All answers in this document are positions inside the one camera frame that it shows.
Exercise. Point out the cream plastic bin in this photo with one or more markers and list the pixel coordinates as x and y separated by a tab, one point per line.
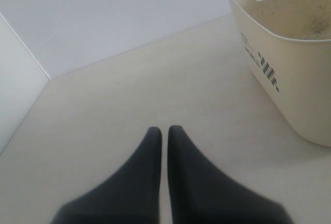
288	47

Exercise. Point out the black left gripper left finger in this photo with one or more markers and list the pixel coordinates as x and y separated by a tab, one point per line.
130	195

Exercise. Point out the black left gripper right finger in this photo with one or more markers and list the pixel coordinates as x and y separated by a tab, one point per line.
201	193

